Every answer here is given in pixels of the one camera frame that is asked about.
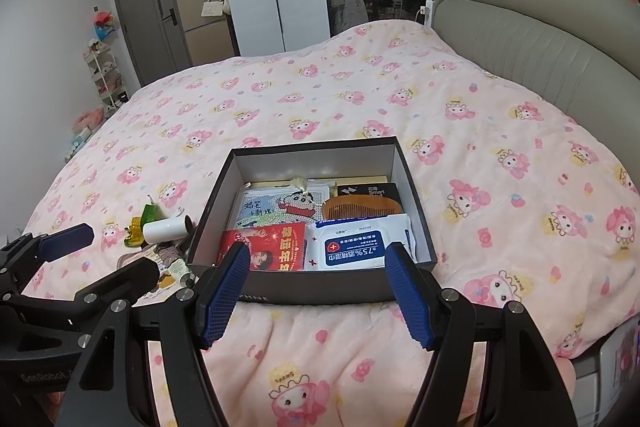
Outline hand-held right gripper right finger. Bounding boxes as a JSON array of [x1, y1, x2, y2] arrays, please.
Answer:
[[385, 242, 558, 427]]

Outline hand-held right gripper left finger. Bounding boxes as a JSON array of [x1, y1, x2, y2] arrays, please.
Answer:
[[60, 241, 251, 427]]

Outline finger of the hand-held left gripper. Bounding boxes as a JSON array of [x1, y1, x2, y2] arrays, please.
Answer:
[[0, 223, 95, 288], [20, 257, 160, 333]]

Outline green yellow snack wrapper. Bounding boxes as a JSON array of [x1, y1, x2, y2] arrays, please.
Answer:
[[124, 203, 159, 251]]

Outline white paper roll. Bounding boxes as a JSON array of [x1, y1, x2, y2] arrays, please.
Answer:
[[142, 214, 194, 245]]

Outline dark grey storage box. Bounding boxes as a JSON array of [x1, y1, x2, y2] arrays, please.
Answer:
[[187, 136, 439, 305]]

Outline red printed packet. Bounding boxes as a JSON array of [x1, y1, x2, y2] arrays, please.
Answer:
[[216, 222, 307, 273]]

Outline white blue wet wipes pack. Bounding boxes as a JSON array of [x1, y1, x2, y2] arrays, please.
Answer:
[[306, 213, 417, 270]]

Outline blue handwritten card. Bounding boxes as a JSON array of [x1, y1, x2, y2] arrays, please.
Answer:
[[233, 191, 286, 230]]

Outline wooden comb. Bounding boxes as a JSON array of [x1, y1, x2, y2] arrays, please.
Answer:
[[321, 196, 404, 224]]

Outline black printed carton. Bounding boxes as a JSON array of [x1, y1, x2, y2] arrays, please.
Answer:
[[336, 182, 398, 208]]

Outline white shelf rack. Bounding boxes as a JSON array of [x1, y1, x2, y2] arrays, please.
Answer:
[[82, 39, 132, 108]]

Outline pink printed blanket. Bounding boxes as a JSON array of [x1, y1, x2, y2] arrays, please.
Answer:
[[22, 19, 640, 427]]

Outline grey door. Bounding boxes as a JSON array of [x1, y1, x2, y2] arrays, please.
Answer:
[[110, 0, 193, 88]]

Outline grey sofa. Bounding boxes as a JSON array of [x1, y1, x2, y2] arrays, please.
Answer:
[[431, 0, 640, 142]]

